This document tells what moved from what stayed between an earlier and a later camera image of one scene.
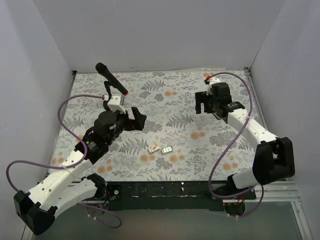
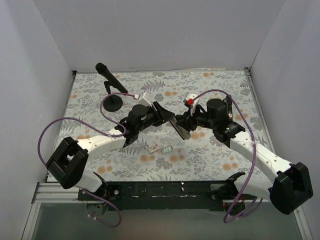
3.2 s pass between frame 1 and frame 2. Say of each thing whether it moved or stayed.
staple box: stayed
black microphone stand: stayed
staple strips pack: stayed
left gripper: moved
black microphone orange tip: stayed
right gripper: moved
